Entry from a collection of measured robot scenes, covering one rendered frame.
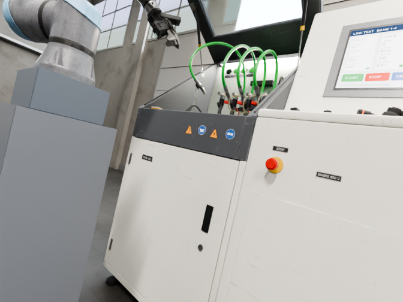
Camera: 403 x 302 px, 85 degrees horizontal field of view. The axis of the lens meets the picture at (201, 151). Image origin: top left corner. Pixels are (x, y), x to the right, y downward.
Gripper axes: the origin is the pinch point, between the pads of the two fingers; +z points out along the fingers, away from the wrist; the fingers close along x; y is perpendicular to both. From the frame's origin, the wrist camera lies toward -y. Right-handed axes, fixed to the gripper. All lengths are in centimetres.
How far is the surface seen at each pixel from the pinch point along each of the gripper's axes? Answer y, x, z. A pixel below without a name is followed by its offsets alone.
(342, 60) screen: -34, 44, 53
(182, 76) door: -119, -263, -73
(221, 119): 18, 29, 47
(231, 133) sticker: 19, 32, 54
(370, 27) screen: -48, 50, 48
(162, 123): 31.1, 1.5, 33.0
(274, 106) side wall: -2, 34, 54
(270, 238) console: 33, 43, 87
